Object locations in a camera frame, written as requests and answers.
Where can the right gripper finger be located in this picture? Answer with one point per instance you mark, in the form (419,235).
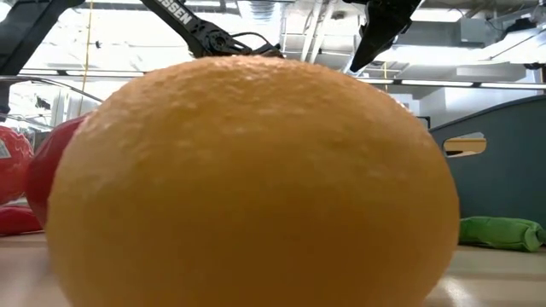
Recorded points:
(386,25)

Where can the large orange citrus fruit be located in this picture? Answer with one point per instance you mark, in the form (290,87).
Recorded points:
(256,192)

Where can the green pea pod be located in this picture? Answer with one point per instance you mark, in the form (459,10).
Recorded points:
(499,233)

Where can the red tomato with green leaf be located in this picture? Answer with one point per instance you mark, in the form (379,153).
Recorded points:
(47,170)

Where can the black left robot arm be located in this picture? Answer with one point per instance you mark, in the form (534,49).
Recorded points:
(183,17)

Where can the long ceiling light strip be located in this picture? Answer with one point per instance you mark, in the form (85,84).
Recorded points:
(448,83)
(64,72)

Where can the grey ceiling air unit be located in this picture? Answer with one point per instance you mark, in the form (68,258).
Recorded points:
(482,32)

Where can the blue plastic basket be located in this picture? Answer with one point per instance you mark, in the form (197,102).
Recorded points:
(503,183)

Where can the clear plastic bin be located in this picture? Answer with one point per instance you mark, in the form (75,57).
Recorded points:
(47,111)

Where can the long red chili pepper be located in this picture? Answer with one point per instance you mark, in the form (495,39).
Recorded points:
(15,221)

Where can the ribbed silver ventilation duct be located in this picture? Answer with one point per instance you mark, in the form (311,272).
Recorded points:
(264,13)

